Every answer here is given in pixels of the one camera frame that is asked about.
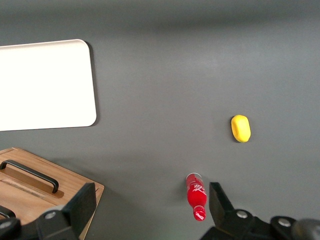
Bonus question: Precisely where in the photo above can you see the beige rectangular tray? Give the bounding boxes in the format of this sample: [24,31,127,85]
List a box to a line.
[0,38,98,132]

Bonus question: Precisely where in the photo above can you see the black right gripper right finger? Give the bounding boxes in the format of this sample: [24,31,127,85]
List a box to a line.
[199,182,276,240]

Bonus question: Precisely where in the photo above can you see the oak wooden drawer cabinet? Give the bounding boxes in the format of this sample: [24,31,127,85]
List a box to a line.
[0,147,105,240]

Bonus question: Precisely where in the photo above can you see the wooden upper drawer front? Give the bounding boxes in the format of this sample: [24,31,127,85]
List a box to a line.
[0,180,66,226]

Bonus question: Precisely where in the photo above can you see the yellow lemon toy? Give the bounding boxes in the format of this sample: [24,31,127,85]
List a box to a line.
[230,114,252,144]

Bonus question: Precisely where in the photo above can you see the wooden drawer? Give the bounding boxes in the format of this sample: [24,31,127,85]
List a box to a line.
[0,148,101,208]
[0,180,66,226]

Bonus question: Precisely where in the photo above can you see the black drawer handle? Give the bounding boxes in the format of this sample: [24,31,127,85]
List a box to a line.
[0,159,60,194]
[0,205,16,220]

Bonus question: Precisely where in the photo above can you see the black lower drawer handle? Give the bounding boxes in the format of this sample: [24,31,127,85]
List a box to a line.
[0,159,60,194]

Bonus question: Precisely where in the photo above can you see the wooden lower drawer front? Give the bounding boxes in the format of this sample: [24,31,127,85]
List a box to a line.
[0,148,101,208]

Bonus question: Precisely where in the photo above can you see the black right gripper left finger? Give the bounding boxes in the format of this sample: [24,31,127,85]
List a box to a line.
[36,182,97,240]

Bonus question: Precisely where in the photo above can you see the black upper drawer handle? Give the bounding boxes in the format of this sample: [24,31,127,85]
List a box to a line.
[0,205,16,220]

